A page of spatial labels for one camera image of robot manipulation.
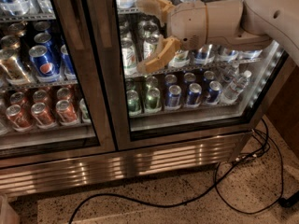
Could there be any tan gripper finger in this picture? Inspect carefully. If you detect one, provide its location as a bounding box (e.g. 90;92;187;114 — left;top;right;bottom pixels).
135;0;175;25
136;35;181;74

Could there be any glass fridge door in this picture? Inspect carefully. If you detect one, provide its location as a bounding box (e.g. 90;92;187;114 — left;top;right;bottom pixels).
0;0;114;168
86;0;288;150

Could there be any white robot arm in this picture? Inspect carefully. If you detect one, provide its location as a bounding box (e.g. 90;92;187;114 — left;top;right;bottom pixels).
136;0;299;74

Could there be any stainless fridge base grille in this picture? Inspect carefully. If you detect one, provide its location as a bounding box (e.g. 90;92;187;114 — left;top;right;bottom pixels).
0;131;251;197

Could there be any white green can right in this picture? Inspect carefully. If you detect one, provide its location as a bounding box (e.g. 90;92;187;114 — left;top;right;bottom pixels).
168;50;190;68

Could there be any white green can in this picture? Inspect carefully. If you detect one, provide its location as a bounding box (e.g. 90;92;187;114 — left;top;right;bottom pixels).
168;50;190;68
143;35;160;59
121;38;137;76

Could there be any white green can middle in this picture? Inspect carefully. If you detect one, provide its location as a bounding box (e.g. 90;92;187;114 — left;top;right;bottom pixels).
143;35;160;59

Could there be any white green can left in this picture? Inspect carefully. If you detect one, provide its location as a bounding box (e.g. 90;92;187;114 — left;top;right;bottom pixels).
121;38;137;76

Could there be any blue can left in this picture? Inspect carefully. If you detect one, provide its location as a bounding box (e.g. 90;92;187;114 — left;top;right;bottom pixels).
165;85;181;109

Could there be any blue can middle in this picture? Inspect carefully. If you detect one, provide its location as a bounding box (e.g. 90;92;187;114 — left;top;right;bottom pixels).
185;83;202;107

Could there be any clear water bottle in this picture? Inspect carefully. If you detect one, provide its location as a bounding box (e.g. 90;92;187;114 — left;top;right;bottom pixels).
221;70;251;105

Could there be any red coke can right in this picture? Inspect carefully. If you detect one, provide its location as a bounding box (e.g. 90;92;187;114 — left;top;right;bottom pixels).
55;100;78;126

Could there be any red coke can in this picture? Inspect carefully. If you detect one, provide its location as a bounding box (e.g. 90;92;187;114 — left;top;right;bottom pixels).
55;100;78;126
31;103;57;129
6;105;34;132

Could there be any blue pepsi can front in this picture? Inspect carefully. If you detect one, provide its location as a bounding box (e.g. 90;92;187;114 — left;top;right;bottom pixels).
29;45;61;83

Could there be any red coke can middle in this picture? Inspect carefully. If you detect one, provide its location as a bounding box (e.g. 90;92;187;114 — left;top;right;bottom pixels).
31;103;57;129

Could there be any gold can front left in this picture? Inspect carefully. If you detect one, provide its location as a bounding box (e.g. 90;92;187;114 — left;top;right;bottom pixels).
0;49;35;86

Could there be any red coke can left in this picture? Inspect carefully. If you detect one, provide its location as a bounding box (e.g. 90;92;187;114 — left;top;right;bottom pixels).
6;105;34;132

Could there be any black floor cable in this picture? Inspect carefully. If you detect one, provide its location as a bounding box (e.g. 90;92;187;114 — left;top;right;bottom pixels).
68;119;299;224

